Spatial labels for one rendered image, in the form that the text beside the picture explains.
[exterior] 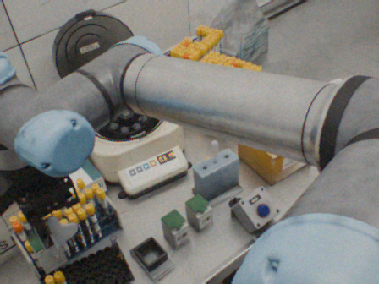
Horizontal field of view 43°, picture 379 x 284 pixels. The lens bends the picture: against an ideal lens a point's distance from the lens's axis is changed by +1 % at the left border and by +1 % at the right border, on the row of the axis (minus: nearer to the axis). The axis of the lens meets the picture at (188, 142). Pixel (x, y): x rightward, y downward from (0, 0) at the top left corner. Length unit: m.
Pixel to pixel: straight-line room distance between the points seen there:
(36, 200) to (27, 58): 0.64
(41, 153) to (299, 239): 0.33
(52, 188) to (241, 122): 0.37
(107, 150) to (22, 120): 0.59
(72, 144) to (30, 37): 0.77
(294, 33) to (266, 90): 1.26
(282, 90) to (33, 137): 0.26
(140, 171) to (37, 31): 0.44
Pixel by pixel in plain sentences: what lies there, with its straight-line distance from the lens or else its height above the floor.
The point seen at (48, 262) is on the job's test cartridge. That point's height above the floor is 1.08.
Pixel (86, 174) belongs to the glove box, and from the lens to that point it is 1.15.
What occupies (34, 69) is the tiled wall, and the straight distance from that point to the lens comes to 1.33.
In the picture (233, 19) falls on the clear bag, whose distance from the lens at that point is 1.51.
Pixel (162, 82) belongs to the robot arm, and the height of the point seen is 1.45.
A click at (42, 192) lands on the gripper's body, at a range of 0.74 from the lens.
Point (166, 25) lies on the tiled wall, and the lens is 1.50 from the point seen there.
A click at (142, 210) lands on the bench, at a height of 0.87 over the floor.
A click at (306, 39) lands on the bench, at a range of 1.67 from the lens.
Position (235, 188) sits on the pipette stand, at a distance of 1.15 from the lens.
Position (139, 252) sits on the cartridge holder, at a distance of 1.05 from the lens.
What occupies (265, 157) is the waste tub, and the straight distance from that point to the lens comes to 1.12.
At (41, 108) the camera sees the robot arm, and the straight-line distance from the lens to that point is 0.55.
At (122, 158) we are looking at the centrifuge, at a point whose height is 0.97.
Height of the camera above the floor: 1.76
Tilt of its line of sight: 44 degrees down
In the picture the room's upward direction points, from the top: 6 degrees counter-clockwise
